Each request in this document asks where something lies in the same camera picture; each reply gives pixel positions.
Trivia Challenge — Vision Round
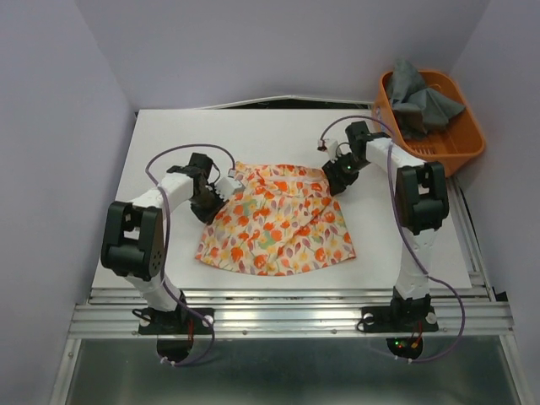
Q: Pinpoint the aluminium rail frame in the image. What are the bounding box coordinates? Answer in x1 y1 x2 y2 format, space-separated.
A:
50 181 534 404

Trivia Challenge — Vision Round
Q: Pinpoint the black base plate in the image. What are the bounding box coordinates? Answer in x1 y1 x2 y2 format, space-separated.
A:
355 306 439 334
132 307 211 336

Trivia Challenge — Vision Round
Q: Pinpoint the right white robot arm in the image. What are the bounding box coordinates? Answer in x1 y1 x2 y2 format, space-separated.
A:
317 116 450 333

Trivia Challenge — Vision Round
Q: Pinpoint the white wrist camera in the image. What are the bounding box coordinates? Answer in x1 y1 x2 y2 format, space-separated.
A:
317 138 348 163
215 169 245 201

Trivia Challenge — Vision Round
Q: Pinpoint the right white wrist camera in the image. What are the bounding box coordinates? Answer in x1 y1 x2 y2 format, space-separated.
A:
317 138 348 163

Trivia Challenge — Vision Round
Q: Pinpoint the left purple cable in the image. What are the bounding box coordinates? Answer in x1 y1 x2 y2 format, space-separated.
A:
144 143 237 367

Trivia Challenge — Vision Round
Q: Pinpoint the floral orange skirt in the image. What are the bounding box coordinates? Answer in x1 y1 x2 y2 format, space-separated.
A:
195 163 356 277

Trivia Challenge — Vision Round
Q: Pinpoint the orange plastic basket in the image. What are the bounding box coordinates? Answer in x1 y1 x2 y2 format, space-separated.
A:
370 68 487 178

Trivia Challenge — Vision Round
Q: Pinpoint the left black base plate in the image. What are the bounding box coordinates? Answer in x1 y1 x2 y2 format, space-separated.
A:
132 307 211 336

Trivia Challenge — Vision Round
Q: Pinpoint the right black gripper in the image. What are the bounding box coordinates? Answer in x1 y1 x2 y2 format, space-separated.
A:
321 152 370 196

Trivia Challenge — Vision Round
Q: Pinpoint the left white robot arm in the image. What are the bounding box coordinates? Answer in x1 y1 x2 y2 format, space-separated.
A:
100 153 241 332

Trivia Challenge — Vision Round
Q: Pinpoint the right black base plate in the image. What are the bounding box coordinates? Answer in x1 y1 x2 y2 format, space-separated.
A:
355 306 439 334

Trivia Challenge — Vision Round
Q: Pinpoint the grey skirt in basket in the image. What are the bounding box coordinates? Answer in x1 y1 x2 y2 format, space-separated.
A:
386 59 466 140

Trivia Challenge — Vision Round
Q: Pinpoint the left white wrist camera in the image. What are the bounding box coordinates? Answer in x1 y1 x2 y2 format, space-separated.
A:
215 169 245 201

